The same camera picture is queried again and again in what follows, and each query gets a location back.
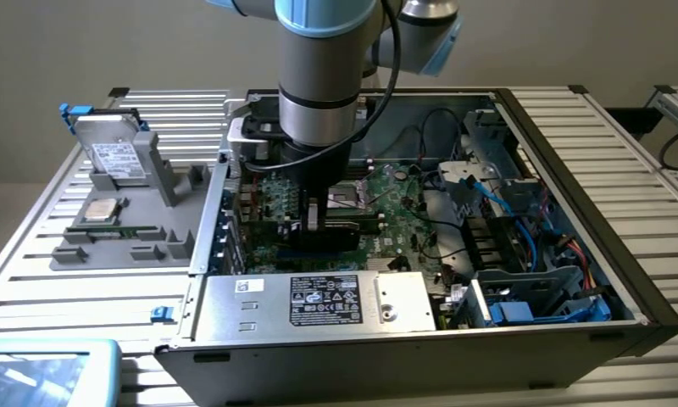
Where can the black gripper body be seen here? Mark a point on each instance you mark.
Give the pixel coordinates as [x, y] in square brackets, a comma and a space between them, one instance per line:
[316, 169]

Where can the black graphics card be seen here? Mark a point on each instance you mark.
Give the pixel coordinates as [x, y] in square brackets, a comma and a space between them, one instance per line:
[328, 241]

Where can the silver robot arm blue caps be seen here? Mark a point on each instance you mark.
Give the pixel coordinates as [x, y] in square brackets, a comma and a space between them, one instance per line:
[316, 76]

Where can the CPU socket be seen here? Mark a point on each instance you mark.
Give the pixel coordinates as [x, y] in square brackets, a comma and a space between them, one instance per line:
[341, 198]

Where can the metal socket cover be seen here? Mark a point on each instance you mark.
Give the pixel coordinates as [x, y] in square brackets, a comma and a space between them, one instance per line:
[377, 186]

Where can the RAM slot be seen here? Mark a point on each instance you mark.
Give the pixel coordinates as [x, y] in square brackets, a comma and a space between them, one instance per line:
[367, 220]

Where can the green motherboard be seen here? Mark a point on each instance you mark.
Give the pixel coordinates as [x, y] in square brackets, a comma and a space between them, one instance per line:
[399, 220]

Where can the silver chipset heat sink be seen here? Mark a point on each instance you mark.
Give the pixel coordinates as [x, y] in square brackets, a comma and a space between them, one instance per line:
[381, 265]

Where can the metal drive cage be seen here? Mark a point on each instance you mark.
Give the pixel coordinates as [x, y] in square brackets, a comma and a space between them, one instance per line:
[487, 148]

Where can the silver power supply unit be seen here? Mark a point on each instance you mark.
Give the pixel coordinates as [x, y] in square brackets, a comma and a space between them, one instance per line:
[316, 305]

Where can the black fan shroud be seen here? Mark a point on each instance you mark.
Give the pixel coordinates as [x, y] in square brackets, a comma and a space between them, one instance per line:
[492, 246]

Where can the silver hard disk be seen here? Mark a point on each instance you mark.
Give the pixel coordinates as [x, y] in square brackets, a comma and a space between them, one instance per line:
[109, 148]

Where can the grey parts rack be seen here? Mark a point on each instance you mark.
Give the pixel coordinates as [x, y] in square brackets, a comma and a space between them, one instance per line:
[136, 250]

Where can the green RAM stick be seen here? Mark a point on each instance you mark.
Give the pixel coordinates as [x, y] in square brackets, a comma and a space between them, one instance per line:
[119, 231]

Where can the silver CPU chip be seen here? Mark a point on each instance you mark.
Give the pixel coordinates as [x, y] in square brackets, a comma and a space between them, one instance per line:
[100, 210]

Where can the small blue clip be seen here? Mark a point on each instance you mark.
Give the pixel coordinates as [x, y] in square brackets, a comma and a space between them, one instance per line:
[160, 313]

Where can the open black PC case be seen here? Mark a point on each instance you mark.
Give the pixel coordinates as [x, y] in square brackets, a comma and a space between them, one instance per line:
[373, 369]

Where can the blue disk bay tray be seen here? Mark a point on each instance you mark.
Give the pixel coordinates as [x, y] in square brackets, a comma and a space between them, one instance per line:
[543, 313]

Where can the teal framed teach pendant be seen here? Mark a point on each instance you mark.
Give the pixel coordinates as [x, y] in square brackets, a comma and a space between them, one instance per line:
[45, 373]

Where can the silver black wrist camera box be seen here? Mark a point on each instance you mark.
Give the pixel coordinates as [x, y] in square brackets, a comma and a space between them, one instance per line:
[255, 135]

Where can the blue disk bracket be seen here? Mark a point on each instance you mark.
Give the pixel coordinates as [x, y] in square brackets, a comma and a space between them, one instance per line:
[68, 114]

